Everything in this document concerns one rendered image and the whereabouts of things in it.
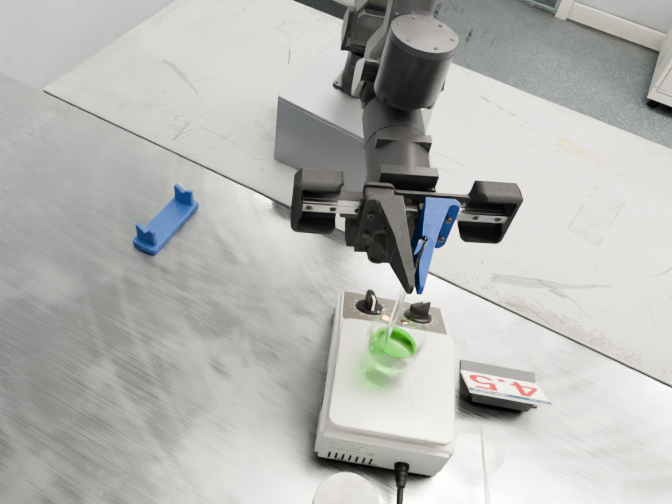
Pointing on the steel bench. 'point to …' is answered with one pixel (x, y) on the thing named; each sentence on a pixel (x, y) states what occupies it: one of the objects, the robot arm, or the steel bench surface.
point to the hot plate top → (434, 433)
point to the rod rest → (166, 222)
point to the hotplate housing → (363, 446)
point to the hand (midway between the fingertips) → (410, 255)
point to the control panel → (388, 307)
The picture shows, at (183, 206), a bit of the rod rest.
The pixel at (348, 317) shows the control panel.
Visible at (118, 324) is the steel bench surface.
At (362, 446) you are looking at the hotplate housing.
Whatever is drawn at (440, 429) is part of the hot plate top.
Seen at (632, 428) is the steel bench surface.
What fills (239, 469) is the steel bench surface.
